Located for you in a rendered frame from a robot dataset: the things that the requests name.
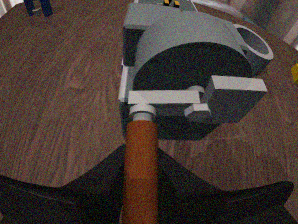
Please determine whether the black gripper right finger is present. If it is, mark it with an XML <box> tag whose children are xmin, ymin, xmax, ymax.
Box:
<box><xmin>157</xmin><ymin>148</ymin><xmax>294</xmax><ymax>224</ymax></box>

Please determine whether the small yellow block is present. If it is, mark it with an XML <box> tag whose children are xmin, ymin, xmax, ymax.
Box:
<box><xmin>291</xmin><ymin>63</ymin><xmax>298</xmax><ymax>85</ymax></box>

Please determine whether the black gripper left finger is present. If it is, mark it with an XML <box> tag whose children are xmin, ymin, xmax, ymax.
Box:
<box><xmin>0</xmin><ymin>144</ymin><xmax>125</xmax><ymax>224</ymax></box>

